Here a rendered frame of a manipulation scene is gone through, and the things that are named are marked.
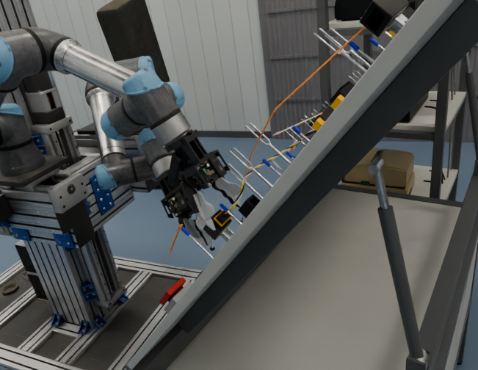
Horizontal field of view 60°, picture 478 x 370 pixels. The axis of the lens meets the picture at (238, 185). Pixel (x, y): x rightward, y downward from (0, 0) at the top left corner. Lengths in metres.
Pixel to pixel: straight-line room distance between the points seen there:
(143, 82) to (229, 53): 3.98
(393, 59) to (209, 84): 4.65
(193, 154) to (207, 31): 4.09
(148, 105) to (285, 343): 0.69
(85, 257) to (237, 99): 3.27
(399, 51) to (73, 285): 1.91
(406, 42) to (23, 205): 1.46
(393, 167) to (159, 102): 1.29
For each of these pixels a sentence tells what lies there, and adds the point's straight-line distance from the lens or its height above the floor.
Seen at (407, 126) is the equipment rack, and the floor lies 1.05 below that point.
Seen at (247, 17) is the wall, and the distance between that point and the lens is 4.68.
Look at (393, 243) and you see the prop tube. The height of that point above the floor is 1.27.
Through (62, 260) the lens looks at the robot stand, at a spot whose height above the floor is 0.63.
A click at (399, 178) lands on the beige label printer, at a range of 1.94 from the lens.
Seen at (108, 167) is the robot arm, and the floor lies 1.23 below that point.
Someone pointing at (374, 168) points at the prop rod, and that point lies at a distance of 0.61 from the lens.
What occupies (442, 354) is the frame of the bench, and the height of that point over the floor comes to 0.80.
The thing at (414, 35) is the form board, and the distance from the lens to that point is 0.40.
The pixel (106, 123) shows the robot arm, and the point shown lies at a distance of 0.96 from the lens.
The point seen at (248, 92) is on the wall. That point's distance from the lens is 4.83.
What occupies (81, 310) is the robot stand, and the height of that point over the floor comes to 0.33.
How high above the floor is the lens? 1.64
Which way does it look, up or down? 25 degrees down
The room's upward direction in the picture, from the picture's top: 8 degrees counter-clockwise
